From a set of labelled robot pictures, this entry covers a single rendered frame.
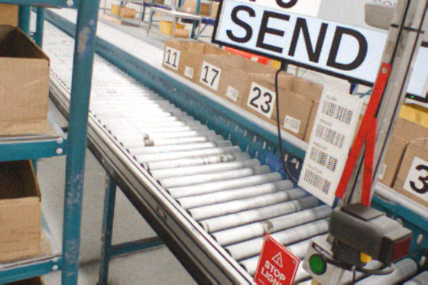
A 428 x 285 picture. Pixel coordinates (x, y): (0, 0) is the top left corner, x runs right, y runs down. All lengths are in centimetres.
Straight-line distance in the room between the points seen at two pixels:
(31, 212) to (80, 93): 20
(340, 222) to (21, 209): 48
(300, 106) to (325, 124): 85
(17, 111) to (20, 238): 20
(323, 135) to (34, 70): 48
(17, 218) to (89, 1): 33
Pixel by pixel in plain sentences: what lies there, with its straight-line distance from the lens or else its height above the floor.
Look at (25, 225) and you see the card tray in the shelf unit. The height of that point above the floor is 99.
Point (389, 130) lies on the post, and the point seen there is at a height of 121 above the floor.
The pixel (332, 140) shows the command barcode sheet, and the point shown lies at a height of 116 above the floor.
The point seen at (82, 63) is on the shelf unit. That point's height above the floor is 125.
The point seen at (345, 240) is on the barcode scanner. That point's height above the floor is 104.
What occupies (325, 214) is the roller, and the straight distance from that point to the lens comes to 140.
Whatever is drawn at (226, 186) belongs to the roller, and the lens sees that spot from 140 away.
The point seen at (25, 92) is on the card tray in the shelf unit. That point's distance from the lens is 58.
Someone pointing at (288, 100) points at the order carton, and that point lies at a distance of 161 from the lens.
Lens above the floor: 136
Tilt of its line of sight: 18 degrees down
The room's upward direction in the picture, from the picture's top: 11 degrees clockwise
